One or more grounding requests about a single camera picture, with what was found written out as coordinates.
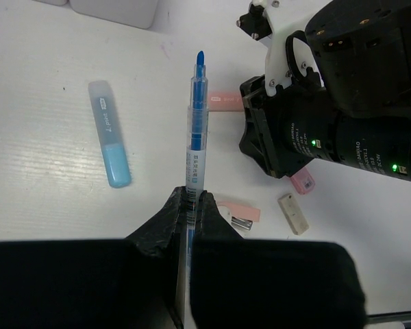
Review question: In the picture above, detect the pink mini stapler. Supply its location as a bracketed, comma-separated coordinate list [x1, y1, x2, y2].
[216, 202, 260, 231]

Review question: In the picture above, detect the right white compartment organizer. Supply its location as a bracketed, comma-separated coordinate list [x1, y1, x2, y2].
[69, 0, 159, 29]

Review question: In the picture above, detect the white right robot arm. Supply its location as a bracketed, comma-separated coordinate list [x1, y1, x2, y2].
[237, 1, 411, 182]

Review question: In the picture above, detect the white compartment organizer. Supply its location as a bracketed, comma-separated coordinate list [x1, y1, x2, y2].
[35, 0, 69, 6]
[69, 0, 159, 29]

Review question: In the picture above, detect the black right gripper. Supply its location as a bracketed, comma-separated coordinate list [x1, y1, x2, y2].
[239, 76, 338, 178]

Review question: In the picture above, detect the pink orange highlighter pen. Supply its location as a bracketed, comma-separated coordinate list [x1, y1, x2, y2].
[208, 91, 244, 112]

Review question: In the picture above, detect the blue highlighter pen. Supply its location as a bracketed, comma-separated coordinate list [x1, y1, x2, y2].
[88, 80, 132, 188]

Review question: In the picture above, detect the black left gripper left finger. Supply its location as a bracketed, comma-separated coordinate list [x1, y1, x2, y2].
[0, 187, 186, 328]

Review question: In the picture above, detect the blue ballpoint pen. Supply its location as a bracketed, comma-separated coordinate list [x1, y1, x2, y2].
[184, 50, 212, 261]

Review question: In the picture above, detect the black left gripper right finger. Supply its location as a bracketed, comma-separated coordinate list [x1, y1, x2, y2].
[190, 193, 367, 328]

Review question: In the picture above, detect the left white compartment organizer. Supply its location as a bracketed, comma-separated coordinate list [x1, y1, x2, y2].
[35, 0, 69, 6]

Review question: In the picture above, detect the grey white eraser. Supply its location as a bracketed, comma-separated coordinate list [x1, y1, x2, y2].
[278, 193, 309, 236]

